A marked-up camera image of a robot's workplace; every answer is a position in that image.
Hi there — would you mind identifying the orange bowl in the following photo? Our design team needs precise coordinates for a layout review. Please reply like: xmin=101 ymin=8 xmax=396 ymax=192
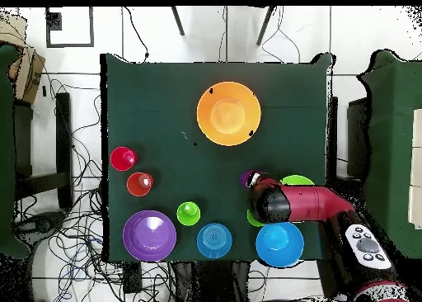
xmin=196 ymin=81 xmax=262 ymax=147

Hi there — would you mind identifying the purple cup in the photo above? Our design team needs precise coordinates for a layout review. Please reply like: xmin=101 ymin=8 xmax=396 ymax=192
xmin=238 ymin=169 xmax=256 ymax=188

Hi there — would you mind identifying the orange cup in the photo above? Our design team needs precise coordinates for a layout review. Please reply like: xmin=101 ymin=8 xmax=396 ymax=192
xmin=126 ymin=172 xmax=155 ymax=198

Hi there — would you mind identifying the purple bowl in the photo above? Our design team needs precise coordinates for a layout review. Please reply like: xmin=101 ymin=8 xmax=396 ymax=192
xmin=122 ymin=210 xmax=178 ymax=262

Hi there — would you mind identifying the black power adapter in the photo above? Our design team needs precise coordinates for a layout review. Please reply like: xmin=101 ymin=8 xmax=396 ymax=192
xmin=122 ymin=262 xmax=143 ymax=295

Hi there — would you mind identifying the black square floor frame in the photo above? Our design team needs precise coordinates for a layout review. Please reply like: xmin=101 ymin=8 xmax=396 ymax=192
xmin=45 ymin=6 xmax=95 ymax=48

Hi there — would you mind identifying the dark green table cloth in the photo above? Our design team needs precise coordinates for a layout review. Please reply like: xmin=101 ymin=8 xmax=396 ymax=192
xmin=100 ymin=52 xmax=335 ymax=263

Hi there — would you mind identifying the black tripod leg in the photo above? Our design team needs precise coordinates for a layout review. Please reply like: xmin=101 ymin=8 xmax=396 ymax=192
xmin=170 ymin=6 xmax=185 ymax=36
xmin=256 ymin=6 xmax=275 ymax=46

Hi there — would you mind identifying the red cup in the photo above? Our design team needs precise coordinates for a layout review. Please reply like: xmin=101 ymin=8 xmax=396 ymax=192
xmin=109 ymin=146 xmax=138 ymax=172

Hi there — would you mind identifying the small blue bowl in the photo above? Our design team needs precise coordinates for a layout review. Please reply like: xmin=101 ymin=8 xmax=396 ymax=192
xmin=196 ymin=223 xmax=233 ymax=260

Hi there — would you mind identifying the tangle of black cables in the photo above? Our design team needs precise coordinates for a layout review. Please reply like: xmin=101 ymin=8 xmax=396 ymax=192
xmin=12 ymin=78 xmax=172 ymax=302

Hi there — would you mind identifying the black stand frame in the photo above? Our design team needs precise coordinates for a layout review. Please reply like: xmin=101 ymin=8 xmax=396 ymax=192
xmin=326 ymin=96 xmax=370 ymax=192
xmin=12 ymin=92 xmax=74 ymax=210

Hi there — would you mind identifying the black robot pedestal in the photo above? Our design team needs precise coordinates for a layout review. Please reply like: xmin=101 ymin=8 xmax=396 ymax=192
xmin=174 ymin=261 xmax=251 ymax=302

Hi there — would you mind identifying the grey base with knob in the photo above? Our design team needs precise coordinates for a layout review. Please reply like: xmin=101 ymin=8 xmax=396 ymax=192
xmin=17 ymin=210 xmax=67 ymax=247

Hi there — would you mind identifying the green cloth covered side table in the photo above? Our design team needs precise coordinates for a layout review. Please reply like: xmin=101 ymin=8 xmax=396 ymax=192
xmin=0 ymin=44 xmax=32 ymax=260
xmin=357 ymin=49 xmax=422 ymax=260

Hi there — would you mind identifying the black cable with plug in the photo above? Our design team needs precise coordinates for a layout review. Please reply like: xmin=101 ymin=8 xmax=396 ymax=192
xmin=122 ymin=6 xmax=150 ymax=61

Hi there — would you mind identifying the cardboard box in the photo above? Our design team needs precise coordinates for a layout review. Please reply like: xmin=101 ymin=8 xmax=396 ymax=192
xmin=0 ymin=12 xmax=46 ymax=105

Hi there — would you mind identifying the large blue bowl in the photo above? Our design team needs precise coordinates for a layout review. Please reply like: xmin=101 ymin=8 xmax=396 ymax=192
xmin=255 ymin=220 xmax=305 ymax=268

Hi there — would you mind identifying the green bowl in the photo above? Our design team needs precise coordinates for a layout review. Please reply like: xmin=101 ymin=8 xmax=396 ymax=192
xmin=279 ymin=174 xmax=316 ymax=186

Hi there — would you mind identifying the plain green cup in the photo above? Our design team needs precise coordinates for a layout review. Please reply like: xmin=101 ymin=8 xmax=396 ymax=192
xmin=246 ymin=209 xmax=266 ymax=228

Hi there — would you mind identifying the stepped green cup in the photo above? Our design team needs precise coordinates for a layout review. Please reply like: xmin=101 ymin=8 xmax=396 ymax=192
xmin=176 ymin=201 xmax=201 ymax=227

